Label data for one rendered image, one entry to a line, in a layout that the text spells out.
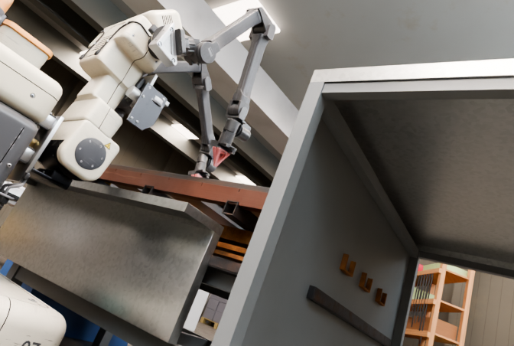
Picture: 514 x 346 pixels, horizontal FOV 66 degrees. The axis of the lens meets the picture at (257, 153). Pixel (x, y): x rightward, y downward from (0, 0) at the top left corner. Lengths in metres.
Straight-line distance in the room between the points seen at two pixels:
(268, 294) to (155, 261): 0.57
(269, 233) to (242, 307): 0.15
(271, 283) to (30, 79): 0.78
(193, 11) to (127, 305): 3.56
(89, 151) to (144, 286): 0.48
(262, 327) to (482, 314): 8.48
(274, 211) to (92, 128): 0.75
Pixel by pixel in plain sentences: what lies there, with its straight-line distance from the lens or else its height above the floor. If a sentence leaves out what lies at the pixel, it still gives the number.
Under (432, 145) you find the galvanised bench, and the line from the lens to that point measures 1.23.
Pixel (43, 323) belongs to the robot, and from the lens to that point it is 1.22.
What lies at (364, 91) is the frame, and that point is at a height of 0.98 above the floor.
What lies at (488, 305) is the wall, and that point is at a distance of 9.38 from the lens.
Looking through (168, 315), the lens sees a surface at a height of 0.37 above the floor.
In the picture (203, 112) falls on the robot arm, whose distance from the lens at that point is 2.13.
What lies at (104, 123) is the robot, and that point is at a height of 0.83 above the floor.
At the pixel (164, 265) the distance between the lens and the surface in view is 1.41.
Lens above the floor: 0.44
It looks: 22 degrees up
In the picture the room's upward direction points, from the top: 22 degrees clockwise
